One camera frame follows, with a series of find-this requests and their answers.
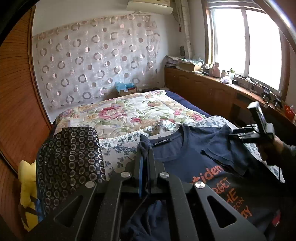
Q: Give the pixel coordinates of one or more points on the floral pink quilt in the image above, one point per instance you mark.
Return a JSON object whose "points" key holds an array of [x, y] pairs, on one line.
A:
{"points": [[119, 116]]}

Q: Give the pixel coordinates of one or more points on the wooden side cabinet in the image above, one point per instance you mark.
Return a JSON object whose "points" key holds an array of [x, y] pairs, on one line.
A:
{"points": [[228, 101]]}

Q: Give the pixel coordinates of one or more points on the navy printed t-shirt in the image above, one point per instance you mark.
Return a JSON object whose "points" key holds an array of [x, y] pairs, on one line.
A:
{"points": [[207, 155]]}

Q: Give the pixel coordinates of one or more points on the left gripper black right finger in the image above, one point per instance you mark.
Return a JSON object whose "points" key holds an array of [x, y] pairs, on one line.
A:
{"points": [[195, 211]]}

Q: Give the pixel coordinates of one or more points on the circle patterned sheer curtain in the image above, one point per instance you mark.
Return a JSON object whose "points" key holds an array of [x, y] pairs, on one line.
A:
{"points": [[84, 61]]}

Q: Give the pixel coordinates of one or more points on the brown wooden wardrobe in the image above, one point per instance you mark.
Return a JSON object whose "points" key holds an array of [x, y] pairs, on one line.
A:
{"points": [[24, 124]]}

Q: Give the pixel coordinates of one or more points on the yellow plush toy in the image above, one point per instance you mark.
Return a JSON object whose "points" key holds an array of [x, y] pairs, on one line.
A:
{"points": [[28, 195]]}

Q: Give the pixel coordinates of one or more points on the pink bottle on cabinet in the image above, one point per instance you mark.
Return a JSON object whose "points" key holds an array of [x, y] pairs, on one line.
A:
{"points": [[216, 72]]}

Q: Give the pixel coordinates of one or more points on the blue floral white pillow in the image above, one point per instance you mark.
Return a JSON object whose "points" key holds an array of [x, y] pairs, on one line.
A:
{"points": [[118, 151]]}

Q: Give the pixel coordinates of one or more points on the white wall air conditioner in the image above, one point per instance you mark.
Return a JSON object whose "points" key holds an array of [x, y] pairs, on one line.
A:
{"points": [[151, 6]]}

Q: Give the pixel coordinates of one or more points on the rolled patterned curtain column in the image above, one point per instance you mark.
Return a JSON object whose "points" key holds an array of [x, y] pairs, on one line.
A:
{"points": [[184, 21]]}

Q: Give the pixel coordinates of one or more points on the dark circle patterned cloth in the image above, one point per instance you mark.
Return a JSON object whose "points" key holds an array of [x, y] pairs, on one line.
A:
{"points": [[65, 162]]}

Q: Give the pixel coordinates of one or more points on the window with brown frame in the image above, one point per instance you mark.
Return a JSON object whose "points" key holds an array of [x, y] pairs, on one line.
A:
{"points": [[248, 37]]}

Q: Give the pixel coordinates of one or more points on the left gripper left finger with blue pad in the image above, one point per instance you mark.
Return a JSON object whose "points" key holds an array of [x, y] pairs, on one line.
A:
{"points": [[93, 212]]}

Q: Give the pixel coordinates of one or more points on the navy blue bed blanket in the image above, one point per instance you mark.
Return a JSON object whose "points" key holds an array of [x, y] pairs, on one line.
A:
{"points": [[185, 103]]}

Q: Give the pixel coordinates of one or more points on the cardboard box on cabinet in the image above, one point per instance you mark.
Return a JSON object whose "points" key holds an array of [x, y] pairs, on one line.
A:
{"points": [[190, 66]]}

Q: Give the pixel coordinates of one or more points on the person right hand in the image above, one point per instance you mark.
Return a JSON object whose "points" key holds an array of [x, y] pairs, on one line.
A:
{"points": [[277, 153]]}

